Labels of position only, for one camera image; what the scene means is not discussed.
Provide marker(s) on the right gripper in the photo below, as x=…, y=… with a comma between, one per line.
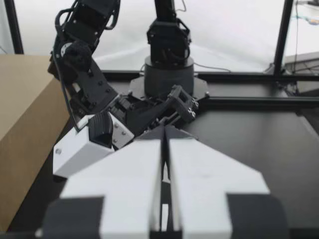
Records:
x=139, y=112

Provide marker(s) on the cardboard box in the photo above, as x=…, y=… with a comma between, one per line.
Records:
x=25, y=104

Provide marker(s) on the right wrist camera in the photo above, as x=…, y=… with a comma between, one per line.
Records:
x=74, y=154

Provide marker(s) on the black frame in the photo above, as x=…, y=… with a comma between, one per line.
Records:
x=282, y=37

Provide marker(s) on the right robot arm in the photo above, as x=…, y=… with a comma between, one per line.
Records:
x=169, y=42

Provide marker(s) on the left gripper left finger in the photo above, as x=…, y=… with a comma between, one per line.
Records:
x=129, y=189

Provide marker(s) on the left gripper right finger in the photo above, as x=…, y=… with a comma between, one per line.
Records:
x=204, y=189

